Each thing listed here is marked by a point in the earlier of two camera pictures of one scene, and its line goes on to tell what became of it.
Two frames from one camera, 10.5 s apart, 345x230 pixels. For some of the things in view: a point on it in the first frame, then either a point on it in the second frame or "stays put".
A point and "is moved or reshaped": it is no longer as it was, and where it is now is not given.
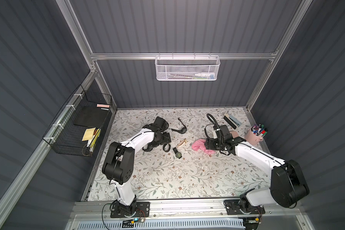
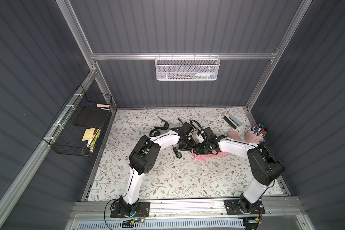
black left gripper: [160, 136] → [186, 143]
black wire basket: [75, 130] stays put
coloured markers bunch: [259, 130] stays put
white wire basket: [187, 68] stays put
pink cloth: [200, 144] is moved or reshaped
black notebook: [92, 116] stays put
